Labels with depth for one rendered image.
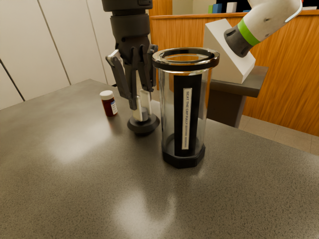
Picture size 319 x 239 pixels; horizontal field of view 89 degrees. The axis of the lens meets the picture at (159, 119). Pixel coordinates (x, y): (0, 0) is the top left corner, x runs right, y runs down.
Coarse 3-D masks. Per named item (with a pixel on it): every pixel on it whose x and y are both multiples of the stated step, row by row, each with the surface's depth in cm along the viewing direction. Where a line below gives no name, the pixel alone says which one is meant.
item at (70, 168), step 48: (48, 96) 71; (96, 96) 68; (0, 144) 46; (48, 144) 45; (96, 144) 43; (144, 144) 42; (240, 144) 40; (0, 192) 33; (48, 192) 32; (96, 192) 32; (144, 192) 31; (192, 192) 31; (240, 192) 30; (288, 192) 30
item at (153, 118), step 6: (144, 108) 44; (144, 114) 43; (132, 120) 44; (138, 120) 44; (144, 120) 44; (150, 120) 44; (156, 120) 44; (132, 126) 43; (138, 126) 42; (144, 126) 42; (150, 126) 42; (156, 126) 43; (138, 132) 42; (144, 132) 42; (150, 132) 44
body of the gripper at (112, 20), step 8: (112, 16) 30; (120, 16) 29; (128, 16) 28; (136, 16) 29; (144, 16) 30; (112, 24) 30; (120, 24) 29; (128, 24) 29; (136, 24) 29; (144, 24) 30; (120, 32) 30; (128, 32) 30; (136, 32) 30; (144, 32) 31; (120, 40) 31; (128, 40) 32; (136, 40) 33; (144, 40) 35; (120, 48) 31; (128, 48) 32; (120, 56) 34; (128, 56) 33
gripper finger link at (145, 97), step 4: (140, 92) 42; (144, 92) 41; (148, 92) 41; (144, 96) 42; (148, 96) 41; (144, 100) 43; (148, 100) 42; (144, 104) 44; (148, 104) 43; (148, 108) 43; (148, 112) 44
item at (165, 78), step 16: (176, 48) 30; (192, 48) 29; (208, 48) 28; (176, 64) 22; (192, 64) 22; (160, 80) 27; (208, 80) 26; (160, 96) 29; (208, 96) 28; (160, 112) 32
